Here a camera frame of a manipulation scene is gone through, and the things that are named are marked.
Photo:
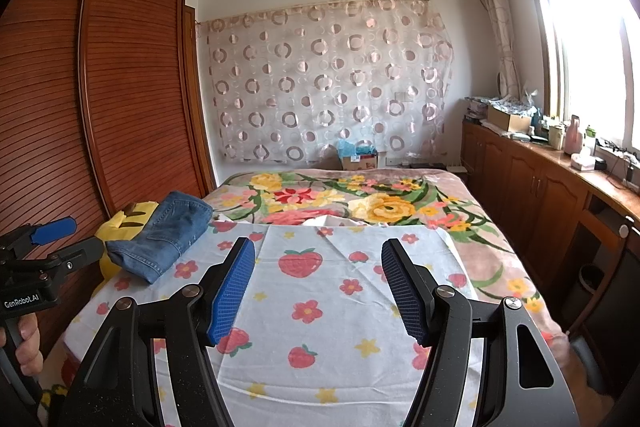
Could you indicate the yellow plush toy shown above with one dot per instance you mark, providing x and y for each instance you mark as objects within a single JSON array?
[{"x": 122, "y": 222}]

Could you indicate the window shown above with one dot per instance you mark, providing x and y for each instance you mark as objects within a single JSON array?
[{"x": 590, "y": 57}]

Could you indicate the wooden cabinet counter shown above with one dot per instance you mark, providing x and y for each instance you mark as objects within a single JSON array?
[{"x": 525, "y": 187}]

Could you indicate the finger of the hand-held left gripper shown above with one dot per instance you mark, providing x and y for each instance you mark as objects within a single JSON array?
[
  {"x": 85, "y": 252},
  {"x": 52, "y": 229}
]

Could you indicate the circle-patterned wall curtain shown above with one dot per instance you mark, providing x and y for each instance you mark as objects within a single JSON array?
[{"x": 325, "y": 82}]

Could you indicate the blue denim pants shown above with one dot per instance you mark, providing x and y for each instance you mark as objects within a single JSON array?
[{"x": 160, "y": 232}]

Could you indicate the white jar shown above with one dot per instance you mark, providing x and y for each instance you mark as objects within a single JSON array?
[{"x": 556, "y": 138}]

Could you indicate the person's left hand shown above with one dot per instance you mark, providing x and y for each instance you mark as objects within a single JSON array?
[{"x": 30, "y": 347}]

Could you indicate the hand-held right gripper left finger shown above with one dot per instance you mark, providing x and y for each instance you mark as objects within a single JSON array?
[{"x": 232, "y": 292}]

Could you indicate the tied window curtain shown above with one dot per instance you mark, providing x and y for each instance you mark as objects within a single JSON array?
[{"x": 500, "y": 32}]

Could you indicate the pink bottle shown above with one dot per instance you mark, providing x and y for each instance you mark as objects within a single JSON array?
[{"x": 573, "y": 137}]

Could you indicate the small cardboard box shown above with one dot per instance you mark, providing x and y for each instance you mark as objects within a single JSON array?
[{"x": 359, "y": 163}]

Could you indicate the stack of packets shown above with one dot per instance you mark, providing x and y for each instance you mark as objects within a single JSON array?
[{"x": 477, "y": 109}]

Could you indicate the wooden slatted wardrobe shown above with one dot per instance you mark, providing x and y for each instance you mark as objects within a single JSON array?
[{"x": 125, "y": 82}]

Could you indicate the open cardboard box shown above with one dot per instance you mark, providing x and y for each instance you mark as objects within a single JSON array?
[{"x": 507, "y": 121}]

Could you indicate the floral blanket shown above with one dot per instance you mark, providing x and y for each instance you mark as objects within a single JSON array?
[{"x": 390, "y": 207}]

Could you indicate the white tissue box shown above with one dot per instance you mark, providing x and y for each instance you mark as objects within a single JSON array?
[{"x": 582, "y": 163}]

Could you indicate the dark trash bin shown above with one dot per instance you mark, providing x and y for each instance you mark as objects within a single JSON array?
[{"x": 594, "y": 287}]

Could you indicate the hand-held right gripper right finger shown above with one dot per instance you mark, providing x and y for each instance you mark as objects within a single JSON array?
[{"x": 407, "y": 292}]

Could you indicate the strawberry-print bed sheet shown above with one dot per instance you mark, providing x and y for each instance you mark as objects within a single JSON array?
[{"x": 310, "y": 307}]

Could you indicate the blue plastic bag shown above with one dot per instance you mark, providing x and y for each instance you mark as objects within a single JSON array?
[{"x": 350, "y": 147}]

